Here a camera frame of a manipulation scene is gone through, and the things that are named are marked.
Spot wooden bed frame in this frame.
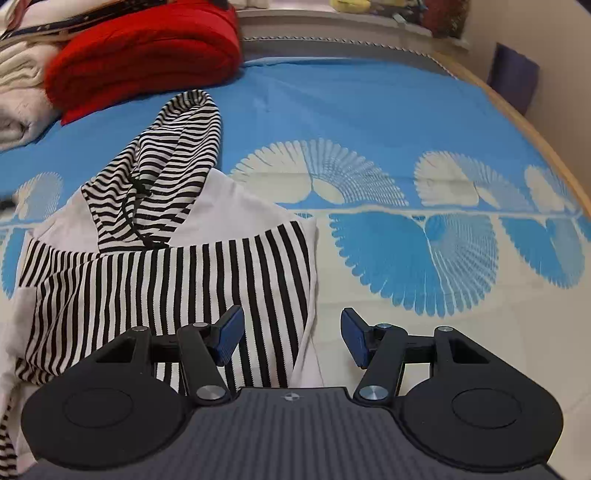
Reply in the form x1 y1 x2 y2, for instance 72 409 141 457
431 53 591 217

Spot folded white navy clothes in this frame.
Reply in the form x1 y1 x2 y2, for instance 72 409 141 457
1 1 167 47

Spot purple rolled mat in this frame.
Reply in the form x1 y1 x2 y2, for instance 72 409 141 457
487 43 540 116

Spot grey mattress edge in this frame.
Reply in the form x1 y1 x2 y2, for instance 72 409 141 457
242 36 456 78

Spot blue white patterned bedsheet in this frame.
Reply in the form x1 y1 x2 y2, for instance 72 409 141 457
1 59 590 468

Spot yellow plush toy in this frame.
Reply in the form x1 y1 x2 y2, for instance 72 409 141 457
329 0 372 14

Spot red folded blanket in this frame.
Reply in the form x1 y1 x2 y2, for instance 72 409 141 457
44 1 242 124

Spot dark red cushion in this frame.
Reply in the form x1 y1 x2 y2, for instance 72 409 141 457
421 0 471 39

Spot black white striped hoodie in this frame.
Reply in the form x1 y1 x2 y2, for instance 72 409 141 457
1 90 322 479

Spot cream folded blanket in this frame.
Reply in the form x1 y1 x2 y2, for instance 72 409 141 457
1 42 60 151

